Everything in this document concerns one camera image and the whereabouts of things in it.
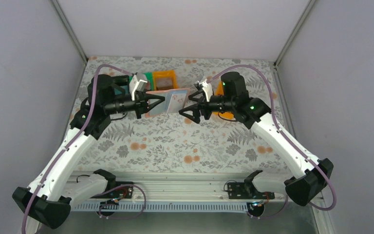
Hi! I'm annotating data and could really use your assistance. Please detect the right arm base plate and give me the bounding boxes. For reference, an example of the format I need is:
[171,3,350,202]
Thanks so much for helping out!
[224,181,275,200]

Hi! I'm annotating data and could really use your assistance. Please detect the yellow storage bin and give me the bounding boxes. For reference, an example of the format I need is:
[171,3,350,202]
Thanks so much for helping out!
[152,70,179,91]

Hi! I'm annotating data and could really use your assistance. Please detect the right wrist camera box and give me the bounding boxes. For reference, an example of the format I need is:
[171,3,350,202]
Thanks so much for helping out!
[194,78,214,102]

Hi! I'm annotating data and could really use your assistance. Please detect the aluminium mounting rail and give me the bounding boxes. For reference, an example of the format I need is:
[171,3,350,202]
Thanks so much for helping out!
[65,172,296,217]

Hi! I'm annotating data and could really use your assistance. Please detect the floral tablecloth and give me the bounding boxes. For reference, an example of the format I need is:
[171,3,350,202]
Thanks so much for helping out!
[73,56,288,173]

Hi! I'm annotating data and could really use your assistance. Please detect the orange storage bin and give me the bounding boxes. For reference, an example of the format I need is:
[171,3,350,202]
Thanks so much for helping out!
[212,81,236,122]

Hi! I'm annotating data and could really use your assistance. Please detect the white floral credit card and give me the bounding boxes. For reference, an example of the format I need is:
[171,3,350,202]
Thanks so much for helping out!
[167,89,188,113]

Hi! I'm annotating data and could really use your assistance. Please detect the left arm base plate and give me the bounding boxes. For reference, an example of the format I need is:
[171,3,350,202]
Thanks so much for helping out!
[91,181,134,199]

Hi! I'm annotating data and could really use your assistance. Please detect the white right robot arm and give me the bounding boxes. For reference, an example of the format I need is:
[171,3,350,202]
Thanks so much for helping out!
[179,72,334,206]

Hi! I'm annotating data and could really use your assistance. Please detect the black storage bin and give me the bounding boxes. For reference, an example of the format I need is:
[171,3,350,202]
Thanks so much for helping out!
[112,75,130,95]

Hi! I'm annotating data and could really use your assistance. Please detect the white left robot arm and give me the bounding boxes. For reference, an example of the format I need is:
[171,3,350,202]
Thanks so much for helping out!
[12,75,165,229]

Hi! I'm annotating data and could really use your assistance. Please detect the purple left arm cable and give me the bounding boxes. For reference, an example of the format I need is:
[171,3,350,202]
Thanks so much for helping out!
[20,64,133,234]

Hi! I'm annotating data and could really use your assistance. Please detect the green storage bin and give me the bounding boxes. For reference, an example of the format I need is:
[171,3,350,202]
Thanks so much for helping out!
[144,72,156,91]

